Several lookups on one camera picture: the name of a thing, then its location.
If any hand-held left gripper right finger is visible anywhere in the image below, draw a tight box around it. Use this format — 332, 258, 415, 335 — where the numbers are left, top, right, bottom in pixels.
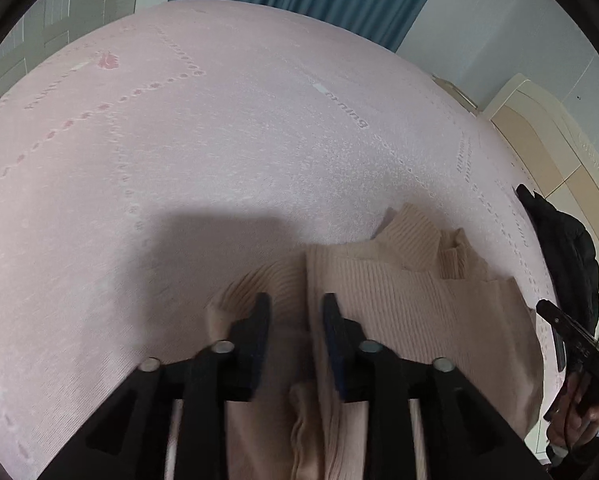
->
322, 294, 555, 480

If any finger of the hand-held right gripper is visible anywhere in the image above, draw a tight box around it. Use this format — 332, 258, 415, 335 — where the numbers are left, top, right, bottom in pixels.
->
536, 299, 599, 357

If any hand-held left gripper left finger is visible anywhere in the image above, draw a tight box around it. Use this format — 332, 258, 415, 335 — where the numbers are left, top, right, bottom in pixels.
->
34, 292, 272, 480

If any beige knit sweater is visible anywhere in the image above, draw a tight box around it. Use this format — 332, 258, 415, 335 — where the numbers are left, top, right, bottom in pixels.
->
207, 203, 545, 480

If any person's right forearm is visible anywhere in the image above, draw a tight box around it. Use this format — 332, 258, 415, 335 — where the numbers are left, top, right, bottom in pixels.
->
544, 436, 599, 480

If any person's right hand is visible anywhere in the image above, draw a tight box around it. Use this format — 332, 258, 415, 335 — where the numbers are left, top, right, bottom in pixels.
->
547, 376, 599, 450

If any black puffer jacket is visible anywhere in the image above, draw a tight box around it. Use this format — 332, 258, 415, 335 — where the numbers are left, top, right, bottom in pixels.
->
515, 183, 599, 346

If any cream bed headboard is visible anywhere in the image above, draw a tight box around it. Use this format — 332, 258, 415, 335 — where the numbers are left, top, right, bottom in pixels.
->
484, 72, 599, 281

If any pink bed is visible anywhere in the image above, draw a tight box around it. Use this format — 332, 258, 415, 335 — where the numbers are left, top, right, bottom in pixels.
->
0, 0, 560, 480

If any white wardrobe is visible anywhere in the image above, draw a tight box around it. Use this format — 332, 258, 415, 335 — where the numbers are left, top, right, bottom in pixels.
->
0, 0, 145, 106

